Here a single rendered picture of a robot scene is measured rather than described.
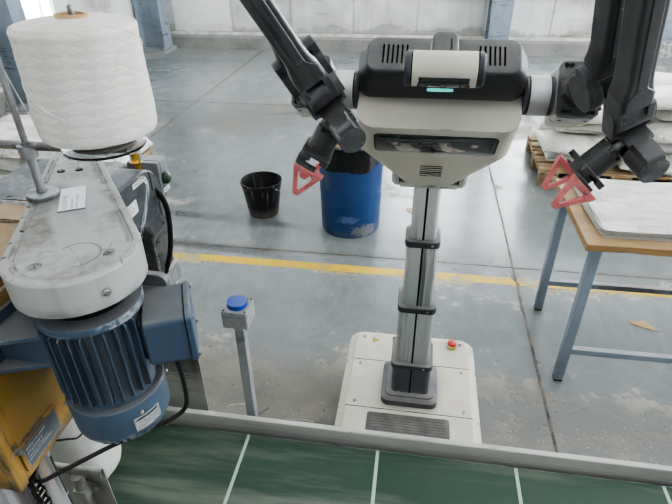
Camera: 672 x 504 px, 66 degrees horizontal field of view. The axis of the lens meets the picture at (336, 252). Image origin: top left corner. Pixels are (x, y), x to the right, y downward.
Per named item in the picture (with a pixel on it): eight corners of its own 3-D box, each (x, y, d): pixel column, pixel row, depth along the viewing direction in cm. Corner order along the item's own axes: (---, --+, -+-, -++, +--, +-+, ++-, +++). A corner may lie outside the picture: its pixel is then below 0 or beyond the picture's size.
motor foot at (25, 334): (91, 337, 84) (76, 294, 79) (45, 393, 74) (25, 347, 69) (38, 332, 85) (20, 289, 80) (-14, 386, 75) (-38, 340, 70)
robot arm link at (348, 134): (331, 67, 105) (296, 93, 106) (351, 92, 97) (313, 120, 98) (357, 110, 113) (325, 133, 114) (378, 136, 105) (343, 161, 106)
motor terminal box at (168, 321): (200, 331, 91) (190, 277, 85) (205, 372, 83) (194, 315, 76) (151, 340, 89) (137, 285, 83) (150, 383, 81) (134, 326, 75)
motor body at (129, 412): (186, 386, 94) (160, 272, 81) (148, 458, 82) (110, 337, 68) (108, 377, 96) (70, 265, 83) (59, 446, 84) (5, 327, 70)
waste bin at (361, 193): (387, 209, 383) (391, 123, 349) (382, 245, 340) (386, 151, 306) (323, 205, 390) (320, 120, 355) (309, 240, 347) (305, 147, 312)
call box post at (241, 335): (266, 476, 200) (245, 317, 158) (264, 483, 197) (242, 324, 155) (258, 475, 200) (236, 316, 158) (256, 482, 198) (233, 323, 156)
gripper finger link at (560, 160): (537, 186, 111) (576, 157, 107) (531, 174, 117) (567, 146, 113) (557, 207, 113) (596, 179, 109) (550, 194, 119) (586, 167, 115)
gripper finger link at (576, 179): (544, 200, 105) (586, 169, 101) (537, 186, 111) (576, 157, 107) (565, 222, 107) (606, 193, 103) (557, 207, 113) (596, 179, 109)
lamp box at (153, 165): (171, 190, 127) (165, 155, 122) (164, 198, 124) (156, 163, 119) (143, 188, 128) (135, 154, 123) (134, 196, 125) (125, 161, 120)
